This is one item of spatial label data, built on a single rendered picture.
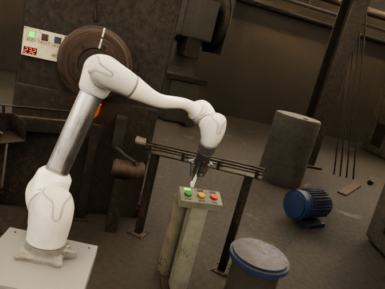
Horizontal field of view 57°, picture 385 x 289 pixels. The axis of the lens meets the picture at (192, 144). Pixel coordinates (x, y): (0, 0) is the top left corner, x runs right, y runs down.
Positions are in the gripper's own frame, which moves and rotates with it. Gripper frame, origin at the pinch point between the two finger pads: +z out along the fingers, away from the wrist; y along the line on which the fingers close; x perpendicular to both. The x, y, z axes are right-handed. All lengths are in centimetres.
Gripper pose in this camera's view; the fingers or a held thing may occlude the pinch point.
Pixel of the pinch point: (193, 180)
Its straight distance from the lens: 191.0
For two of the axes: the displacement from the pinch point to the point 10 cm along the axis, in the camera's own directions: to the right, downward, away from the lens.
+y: -9.5, -1.6, -2.7
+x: 1.2, 6.0, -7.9
